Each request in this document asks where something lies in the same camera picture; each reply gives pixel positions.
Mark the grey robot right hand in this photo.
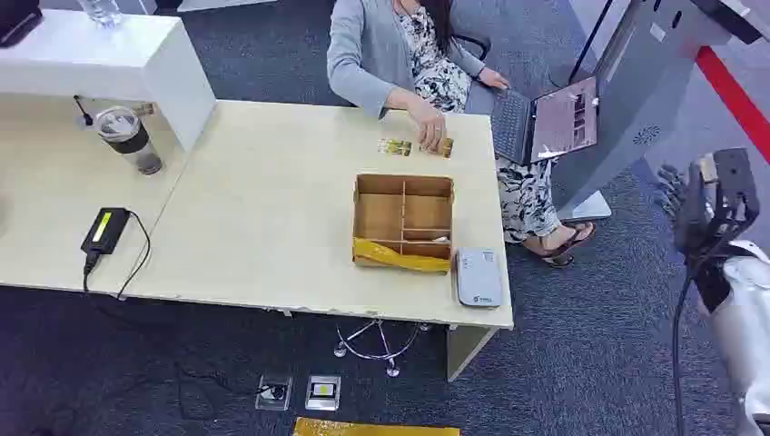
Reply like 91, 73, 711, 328
656, 147, 761, 258

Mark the person's right hand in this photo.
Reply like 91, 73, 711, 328
411, 102, 449, 154

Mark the person's left hand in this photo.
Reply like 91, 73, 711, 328
477, 66, 511, 92

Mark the black chair armrest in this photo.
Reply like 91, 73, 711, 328
453, 33, 493, 63

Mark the open laptop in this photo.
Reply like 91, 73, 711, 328
489, 75, 600, 167

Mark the person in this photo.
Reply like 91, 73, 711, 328
326, 0, 597, 270

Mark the wooden divided card box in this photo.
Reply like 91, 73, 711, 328
351, 173, 455, 275

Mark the grey kiosk stand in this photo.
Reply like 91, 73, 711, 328
550, 0, 770, 222

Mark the person's sandal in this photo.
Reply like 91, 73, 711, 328
537, 222, 597, 269

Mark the yellow tape strip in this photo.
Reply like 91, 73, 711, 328
352, 237, 452, 275

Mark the pale grey router box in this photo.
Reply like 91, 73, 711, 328
454, 246, 504, 309

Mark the pale desk leg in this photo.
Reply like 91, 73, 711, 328
445, 325, 500, 382

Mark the closed floor socket plate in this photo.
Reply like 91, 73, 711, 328
304, 375, 342, 412

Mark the clear tumbler with black band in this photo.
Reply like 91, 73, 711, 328
94, 105, 164, 176

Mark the yellow sheet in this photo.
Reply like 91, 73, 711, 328
292, 416, 461, 436

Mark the open floor socket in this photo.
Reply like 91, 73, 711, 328
254, 373, 294, 412

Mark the white desk riser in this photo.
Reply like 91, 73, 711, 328
0, 8, 217, 154

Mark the black power adapter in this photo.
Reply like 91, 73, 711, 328
80, 207, 132, 256

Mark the small black antenna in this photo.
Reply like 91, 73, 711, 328
73, 94, 95, 128

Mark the clear water bottle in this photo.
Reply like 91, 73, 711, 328
78, 0, 124, 29

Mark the black device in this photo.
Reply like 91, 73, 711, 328
0, 0, 44, 49

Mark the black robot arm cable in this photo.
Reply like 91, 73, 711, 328
671, 264, 699, 436

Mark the silver wire stand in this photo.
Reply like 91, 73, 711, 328
333, 319, 433, 379

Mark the black adapter cable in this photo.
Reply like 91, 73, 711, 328
82, 210, 153, 301

